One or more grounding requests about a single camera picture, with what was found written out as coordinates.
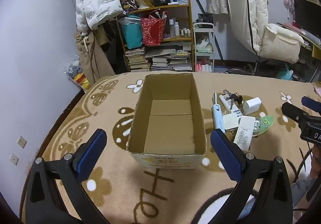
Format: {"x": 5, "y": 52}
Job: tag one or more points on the wooden shelf unit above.
{"x": 163, "y": 7}

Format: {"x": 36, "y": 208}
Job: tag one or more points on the green tissue packet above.
{"x": 203, "y": 49}

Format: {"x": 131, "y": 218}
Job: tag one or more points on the white lotion bottle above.
{"x": 177, "y": 29}
{"x": 171, "y": 28}

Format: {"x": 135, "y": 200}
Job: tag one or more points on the cluttered desk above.
{"x": 304, "y": 50}

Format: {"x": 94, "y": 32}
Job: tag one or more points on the stack of papers and notebooks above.
{"x": 170, "y": 62}

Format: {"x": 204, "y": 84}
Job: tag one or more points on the bunch of keys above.
{"x": 234, "y": 98}

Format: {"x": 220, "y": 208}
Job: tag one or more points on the row of small bottles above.
{"x": 185, "y": 32}

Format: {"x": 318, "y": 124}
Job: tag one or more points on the red gift bag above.
{"x": 153, "y": 30}

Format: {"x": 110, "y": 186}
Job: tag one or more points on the white square-button remote control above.
{"x": 243, "y": 133}

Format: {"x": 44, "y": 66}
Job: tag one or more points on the person's right hand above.
{"x": 316, "y": 162}

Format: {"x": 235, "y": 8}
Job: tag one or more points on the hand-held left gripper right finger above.
{"x": 227, "y": 156}

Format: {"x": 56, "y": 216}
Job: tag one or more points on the wall socket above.
{"x": 21, "y": 141}
{"x": 14, "y": 159}

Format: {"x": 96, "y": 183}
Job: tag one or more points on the pink and white rolls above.
{"x": 203, "y": 67}

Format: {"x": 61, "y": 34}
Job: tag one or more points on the cardboard box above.
{"x": 170, "y": 126}

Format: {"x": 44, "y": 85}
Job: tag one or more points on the teal bag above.
{"x": 131, "y": 34}

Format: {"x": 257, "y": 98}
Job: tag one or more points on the white trolley cart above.
{"x": 203, "y": 25}

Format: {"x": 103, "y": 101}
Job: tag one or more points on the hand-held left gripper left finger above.
{"x": 91, "y": 153}

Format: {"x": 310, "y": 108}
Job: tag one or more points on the beige coat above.
{"x": 87, "y": 58}

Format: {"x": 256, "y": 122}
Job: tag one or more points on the calico plush toy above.
{"x": 202, "y": 42}

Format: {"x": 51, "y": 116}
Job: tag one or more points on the white electric toothbrush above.
{"x": 217, "y": 116}

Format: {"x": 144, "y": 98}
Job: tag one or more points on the white square box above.
{"x": 230, "y": 121}

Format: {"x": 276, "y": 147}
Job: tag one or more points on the white charger cube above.
{"x": 251, "y": 106}

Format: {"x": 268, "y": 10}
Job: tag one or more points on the beige brown printed blanket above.
{"x": 112, "y": 188}

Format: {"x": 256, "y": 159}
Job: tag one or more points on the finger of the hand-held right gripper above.
{"x": 292, "y": 111}
{"x": 312, "y": 104}

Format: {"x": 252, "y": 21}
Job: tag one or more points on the stack of books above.
{"x": 136, "y": 59}

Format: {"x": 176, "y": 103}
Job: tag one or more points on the green round card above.
{"x": 267, "y": 122}

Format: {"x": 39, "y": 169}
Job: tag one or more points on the teal watering can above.
{"x": 284, "y": 73}

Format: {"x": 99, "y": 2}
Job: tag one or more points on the white slim remote control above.
{"x": 225, "y": 103}

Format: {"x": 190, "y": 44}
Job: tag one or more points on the cream padded chair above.
{"x": 263, "y": 0}

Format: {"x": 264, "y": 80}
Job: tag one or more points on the black monitor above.
{"x": 308, "y": 15}

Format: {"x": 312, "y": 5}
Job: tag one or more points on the dark hanging clothes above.
{"x": 110, "y": 38}

